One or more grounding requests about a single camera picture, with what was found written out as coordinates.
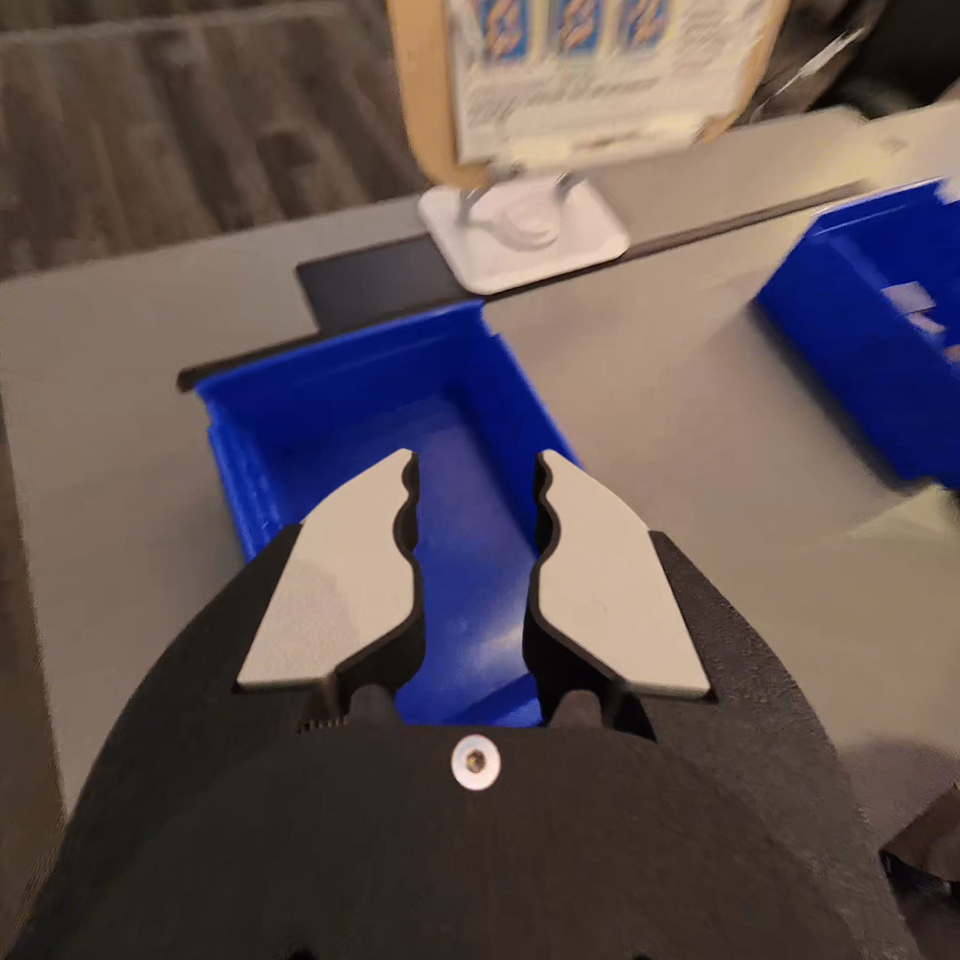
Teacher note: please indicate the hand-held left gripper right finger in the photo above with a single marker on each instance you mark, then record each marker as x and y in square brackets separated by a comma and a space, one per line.
[615, 592]

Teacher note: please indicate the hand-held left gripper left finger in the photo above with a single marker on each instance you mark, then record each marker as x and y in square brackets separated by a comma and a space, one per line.
[337, 592]

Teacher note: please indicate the blue plastic bin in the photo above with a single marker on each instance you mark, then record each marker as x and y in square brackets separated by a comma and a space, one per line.
[337, 420]
[847, 337]

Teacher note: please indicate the group of wooden cubes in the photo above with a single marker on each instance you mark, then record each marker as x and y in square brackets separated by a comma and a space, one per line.
[919, 315]

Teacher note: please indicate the white stand base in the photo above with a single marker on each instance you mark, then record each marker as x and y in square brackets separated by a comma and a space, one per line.
[517, 247]

